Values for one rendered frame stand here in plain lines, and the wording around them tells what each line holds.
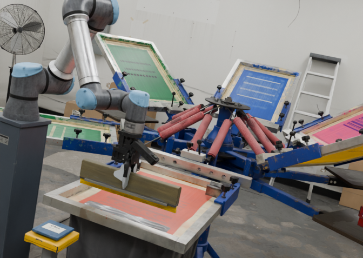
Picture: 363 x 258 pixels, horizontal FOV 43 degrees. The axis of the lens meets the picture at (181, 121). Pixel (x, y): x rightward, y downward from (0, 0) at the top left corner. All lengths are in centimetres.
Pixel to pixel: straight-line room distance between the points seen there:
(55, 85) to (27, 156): 32
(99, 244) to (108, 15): 89
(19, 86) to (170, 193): 78
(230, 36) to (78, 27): 472
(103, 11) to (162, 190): 72
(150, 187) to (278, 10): 479
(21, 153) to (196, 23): 475
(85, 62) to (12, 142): 53
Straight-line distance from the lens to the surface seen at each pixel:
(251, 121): 290
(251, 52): 629
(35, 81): 203
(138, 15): 683
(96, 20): 188
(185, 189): 227
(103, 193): 203
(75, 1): 180
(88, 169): 182
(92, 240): 190
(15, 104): 204
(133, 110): 167
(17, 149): 202
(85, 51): 172
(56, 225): 166
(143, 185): 173
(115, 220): 172
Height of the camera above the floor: 168
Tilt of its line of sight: 11 degrees down
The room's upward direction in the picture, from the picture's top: 11 degrees clockwise
